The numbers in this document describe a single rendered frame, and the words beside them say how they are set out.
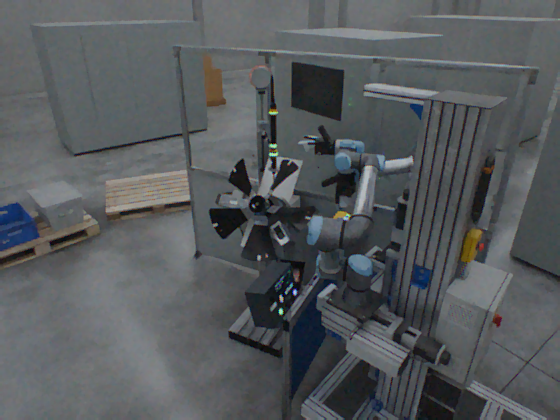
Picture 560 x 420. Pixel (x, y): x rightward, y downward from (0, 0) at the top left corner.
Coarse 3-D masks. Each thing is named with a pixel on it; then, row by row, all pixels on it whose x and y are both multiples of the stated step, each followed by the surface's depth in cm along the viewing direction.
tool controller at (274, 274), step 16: (272, 272) 185; (288, 272) 187; (256, 288) 175; (272, 288) 174; (288, 288) 186; (256, 304) 174; (272, 304) 174; (288, 304) 186; (256, 320) 178; (272, 320) 174
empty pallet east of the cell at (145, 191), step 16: (144, 176) 565; (160, 176) 565; (176, 176) 566; (112, 192) 519; (128, 192) 518; (144, 192) 519; (160, 192) 518; (176, 192) 518; (112, 208) 477; (128, 208) 478; (160, 208) 492; (176, 208) 505
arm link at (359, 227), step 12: (360, 156) 175; (372, 156) 174; (384, 156) 174; (360, 168) 176; (372, 168) 170; (360, 180) 169; (372, 180) 166; (360, 192) 164; (372, 192) 163; (360, 204) 160; (372, 204) 161; (360, 216) 155; (348, 228) 151; (360, 228) 152; (348, 240) 151; (360, 240) 152
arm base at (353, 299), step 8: (344, 288) 198; (352, 288) 191; (368, 288) 191; (344, 296) 197; (352, 296) 192; (360, 296) 191; (368, 296) 193; (352, 304) 193; (360, 304) 192; (368, 304) 194
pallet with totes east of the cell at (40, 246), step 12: (36, 216) 459; (84, 216) 460; (48, 228) 434; (72, 228) 435; (84, 228) 437; (96, 228) 447; (36, 240) 412; (48, 240) 413; (72, 240) 436; (0, 252) 392; (12, 252) 392; (36, 252) 409; (48, 252) 417; (0, 264) 395; (12, 264) 396
